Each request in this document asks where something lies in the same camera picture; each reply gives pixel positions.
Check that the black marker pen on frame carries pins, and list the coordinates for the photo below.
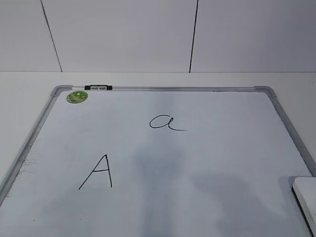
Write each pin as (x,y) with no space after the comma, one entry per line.
(93,87)

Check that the white board with aluminium frame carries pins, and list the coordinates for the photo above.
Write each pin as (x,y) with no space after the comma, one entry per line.
(158,162)

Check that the white rectangular board eraser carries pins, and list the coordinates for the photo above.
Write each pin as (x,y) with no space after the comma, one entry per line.
(304,190)

